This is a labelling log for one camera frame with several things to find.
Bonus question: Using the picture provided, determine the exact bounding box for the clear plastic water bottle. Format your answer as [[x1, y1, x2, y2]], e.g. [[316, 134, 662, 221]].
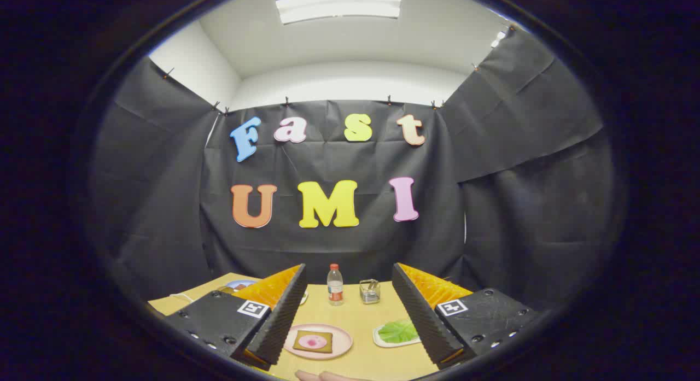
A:
[[327, 263, 345, 307]]

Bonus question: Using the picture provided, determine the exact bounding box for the green lettuce leaf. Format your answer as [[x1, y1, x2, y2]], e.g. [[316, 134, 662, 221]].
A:
[[378, 320, 419, 344]]

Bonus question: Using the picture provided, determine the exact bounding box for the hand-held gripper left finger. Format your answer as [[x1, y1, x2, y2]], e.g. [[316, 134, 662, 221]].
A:
[[162, 263, 308, 371]]

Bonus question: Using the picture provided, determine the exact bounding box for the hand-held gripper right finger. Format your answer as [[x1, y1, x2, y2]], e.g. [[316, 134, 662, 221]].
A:
[[392, 262, 539, 370]]

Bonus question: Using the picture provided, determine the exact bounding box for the metal wire basket holder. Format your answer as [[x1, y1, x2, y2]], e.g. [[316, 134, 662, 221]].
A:
[[359, 279, 381, 305]]

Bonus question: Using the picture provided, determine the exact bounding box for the pink round plate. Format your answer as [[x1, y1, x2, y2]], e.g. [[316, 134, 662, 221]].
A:
[[283, 323, 353, 361]]

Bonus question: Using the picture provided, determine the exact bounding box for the bread slice with pink jam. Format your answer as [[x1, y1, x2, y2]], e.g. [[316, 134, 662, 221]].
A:
[[293, 330, 334, 354]]

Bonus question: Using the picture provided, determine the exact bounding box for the large ceiling light panel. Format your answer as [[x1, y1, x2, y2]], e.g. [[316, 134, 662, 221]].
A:
[[275, 0, 403, 25]]

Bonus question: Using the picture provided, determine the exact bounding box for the white square plate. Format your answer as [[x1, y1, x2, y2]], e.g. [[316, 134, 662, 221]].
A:
[[372, 319, 422, 348]]

